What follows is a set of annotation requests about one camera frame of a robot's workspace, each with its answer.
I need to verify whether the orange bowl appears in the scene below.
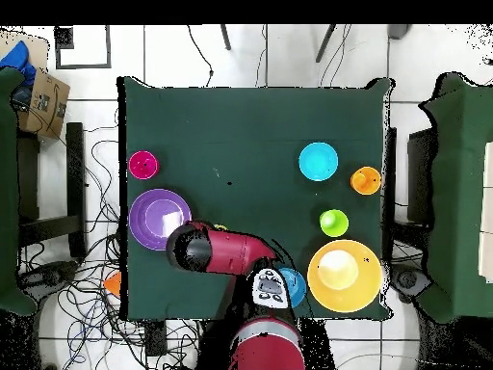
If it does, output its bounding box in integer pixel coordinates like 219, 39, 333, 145
102, 269, 122, 299

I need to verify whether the purple bowl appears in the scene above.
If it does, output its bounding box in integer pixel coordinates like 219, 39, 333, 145
128, 188, 193, 252

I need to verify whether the pink cup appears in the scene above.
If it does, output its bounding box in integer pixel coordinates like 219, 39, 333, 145
128, 150, 160, 181

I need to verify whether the dark green tablecloth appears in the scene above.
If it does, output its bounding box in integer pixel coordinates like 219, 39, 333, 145
117, 75, 396, 321

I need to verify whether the blue bowl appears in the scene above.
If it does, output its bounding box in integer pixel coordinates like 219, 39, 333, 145
278, 267, 307, 308

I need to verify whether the black stand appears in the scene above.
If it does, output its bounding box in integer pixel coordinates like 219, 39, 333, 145
16, 121, 88, 259

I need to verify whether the green cup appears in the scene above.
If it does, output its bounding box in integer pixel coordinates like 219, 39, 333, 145
319, 208, 350, 238

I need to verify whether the cyan bowl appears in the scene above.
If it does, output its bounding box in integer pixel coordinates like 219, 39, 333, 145
298, 142, 339, 182

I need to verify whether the grey floor device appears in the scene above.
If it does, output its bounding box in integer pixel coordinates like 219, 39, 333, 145
390, 265, 432, 302
18, 261, 78, 298

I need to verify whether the large yellow bowl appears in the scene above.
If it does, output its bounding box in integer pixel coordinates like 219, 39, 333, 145
306, 239, 384, 313

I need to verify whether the orange cup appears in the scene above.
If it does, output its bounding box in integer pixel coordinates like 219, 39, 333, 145
350, 166, 382, 197

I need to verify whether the printed cardboard box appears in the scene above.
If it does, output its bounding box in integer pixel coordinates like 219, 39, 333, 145
16, 68, 71, 141

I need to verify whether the green cloth covered table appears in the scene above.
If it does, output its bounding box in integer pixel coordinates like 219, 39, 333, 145
0, 66, 39, 317
417, 71, 493, 325

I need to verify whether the black chair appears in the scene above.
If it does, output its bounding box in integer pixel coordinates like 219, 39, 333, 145
406, 128, 438, 225

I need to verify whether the blue cloth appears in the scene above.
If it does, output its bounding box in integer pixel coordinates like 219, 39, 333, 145
0, 40, 38, 88

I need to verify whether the person's foot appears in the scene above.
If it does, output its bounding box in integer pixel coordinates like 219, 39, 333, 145
386, 24, 409, 40

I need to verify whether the white box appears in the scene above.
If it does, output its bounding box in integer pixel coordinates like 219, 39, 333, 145
477, 140, 493, 284

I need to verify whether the tangle of black cables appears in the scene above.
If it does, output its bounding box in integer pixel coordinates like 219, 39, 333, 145
57, 126, 155, 370

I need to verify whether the thin black cable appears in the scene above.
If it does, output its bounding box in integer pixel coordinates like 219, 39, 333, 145
187, 24, 215, 88

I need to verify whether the black floor frame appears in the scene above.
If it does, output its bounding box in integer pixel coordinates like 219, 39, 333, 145
54, 24, 113, 70

